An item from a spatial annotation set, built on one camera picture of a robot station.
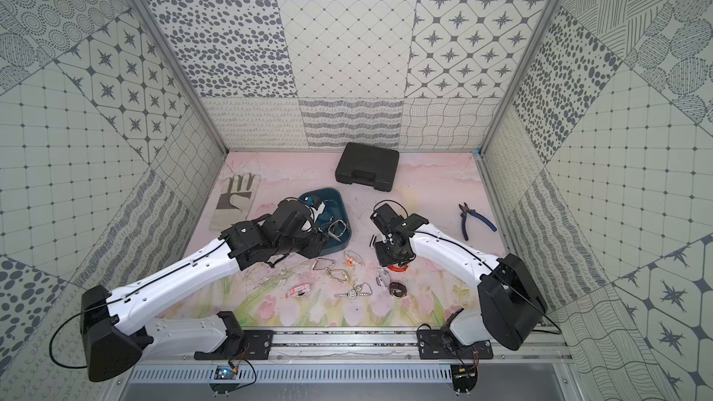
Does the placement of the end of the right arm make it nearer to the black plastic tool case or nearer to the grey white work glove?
the black plastic tool case

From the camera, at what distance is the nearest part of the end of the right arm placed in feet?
1.98

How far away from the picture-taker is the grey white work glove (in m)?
1.02

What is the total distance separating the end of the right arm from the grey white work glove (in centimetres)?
57

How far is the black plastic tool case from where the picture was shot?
108cm

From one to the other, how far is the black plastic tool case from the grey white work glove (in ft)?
1.16

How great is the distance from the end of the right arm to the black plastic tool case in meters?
0.35
